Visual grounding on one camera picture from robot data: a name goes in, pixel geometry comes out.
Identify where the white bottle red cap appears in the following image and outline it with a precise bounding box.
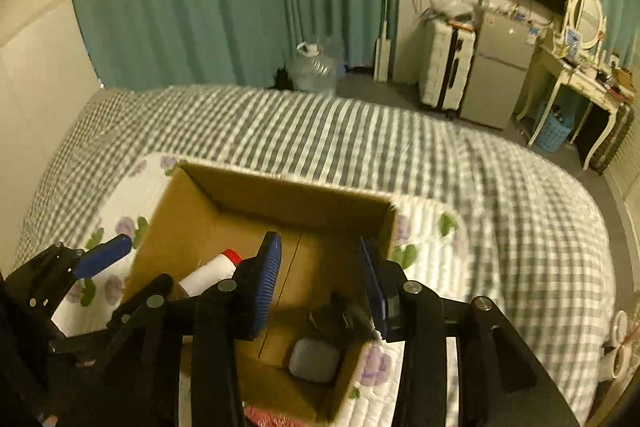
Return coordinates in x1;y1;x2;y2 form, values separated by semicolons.
179;249;242;297

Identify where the pink patterned card box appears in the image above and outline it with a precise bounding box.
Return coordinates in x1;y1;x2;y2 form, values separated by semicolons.
244;405;305;427

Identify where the light blue earbuds case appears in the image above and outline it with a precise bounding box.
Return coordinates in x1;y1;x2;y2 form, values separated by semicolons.
288;338;341;384

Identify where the black 65W charger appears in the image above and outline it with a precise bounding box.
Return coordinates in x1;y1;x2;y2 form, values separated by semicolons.
307;291;376;346

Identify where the grey checkered duvet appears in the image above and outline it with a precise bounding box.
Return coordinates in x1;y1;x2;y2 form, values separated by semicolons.
14;86;615;423

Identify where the brown cardboard box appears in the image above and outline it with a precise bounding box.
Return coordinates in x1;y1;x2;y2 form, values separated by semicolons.
127;164;396;426

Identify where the white floral quilted pad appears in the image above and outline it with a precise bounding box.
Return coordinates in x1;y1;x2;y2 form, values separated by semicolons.
53;158;470;426

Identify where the white louvered wardrobe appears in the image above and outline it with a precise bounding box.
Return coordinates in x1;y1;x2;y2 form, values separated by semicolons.
605;121;640;232

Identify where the blue plastic basket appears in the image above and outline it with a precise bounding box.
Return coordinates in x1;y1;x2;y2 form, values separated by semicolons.
534;105;575;153

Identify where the clear water jug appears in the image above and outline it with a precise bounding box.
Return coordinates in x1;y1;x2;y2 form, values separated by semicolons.
286;37;345;95

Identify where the white dressing table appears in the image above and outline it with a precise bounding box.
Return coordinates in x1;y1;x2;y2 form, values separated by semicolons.
515;43;622;171

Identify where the silver mini fridge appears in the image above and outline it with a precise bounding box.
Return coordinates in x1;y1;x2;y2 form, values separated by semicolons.
459;11;536;130

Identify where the white suitcase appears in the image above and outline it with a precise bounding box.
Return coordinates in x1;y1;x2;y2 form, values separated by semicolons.
419;18;475;112

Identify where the oval vanity mirror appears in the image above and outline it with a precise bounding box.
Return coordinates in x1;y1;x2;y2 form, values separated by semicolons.
564;0;606;50

